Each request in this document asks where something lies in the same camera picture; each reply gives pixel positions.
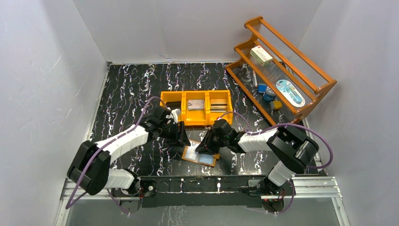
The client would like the orange card holder wallet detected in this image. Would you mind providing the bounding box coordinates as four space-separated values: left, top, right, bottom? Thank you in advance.
182 140 220 167

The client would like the orange card stack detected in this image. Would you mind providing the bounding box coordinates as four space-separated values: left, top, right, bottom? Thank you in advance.
210 98 228 112

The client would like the orange three-compartment bin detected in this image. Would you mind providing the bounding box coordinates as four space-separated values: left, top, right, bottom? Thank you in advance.
160 89 233 126

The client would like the silver card stack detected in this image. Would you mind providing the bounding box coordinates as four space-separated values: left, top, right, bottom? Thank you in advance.
187 99 205 110

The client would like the blue packaged cutter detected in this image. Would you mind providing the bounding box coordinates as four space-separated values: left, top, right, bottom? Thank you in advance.
276 80 306 108

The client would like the orange wooden shelf rack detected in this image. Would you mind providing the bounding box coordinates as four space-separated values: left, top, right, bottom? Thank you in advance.
225 16 337 125

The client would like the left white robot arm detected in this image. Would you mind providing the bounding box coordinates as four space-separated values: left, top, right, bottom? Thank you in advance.
67 106 190 195

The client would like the black card in bin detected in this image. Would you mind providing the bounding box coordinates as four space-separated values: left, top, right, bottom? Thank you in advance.
166 101 181 110

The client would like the yellow grey sharpener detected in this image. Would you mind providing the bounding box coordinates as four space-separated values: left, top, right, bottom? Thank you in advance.
270 101 282 111

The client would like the blue eraser block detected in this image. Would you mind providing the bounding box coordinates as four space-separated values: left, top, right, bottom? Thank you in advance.
257 83 267 94

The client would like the white pen marker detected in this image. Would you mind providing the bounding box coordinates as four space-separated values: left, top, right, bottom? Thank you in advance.
252 70 258 88

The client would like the white red box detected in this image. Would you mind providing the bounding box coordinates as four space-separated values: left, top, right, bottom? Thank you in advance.
250 45 273 66

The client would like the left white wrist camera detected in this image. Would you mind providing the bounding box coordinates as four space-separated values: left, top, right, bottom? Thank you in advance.
171 109 181 123

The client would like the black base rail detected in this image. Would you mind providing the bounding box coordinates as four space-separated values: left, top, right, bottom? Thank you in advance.
111 175 296 211

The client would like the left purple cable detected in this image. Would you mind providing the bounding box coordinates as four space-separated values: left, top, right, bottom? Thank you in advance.
64 96 170 216

